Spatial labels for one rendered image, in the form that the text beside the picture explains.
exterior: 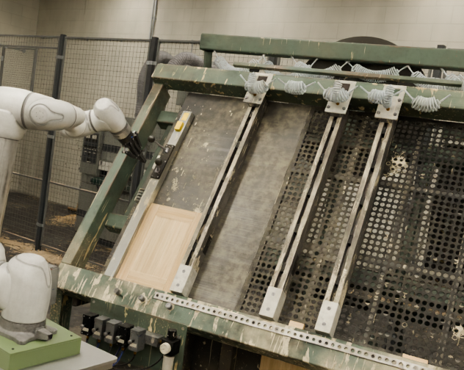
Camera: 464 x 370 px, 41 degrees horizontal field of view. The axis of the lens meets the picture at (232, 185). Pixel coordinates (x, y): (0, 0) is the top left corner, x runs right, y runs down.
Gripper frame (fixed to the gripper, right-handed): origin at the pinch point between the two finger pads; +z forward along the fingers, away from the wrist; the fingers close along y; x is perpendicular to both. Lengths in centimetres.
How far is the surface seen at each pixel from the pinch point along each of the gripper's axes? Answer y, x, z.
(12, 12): -456, -688, 384
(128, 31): -446, -443, 401
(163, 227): 27.3, 19.3, 14.1
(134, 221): 28.1, 4.7, 11.7
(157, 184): 6.6, 7.1, 12.2
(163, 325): 71, 41, 12
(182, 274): 49, 42, 9
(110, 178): 9.0, -19.2, 10.7
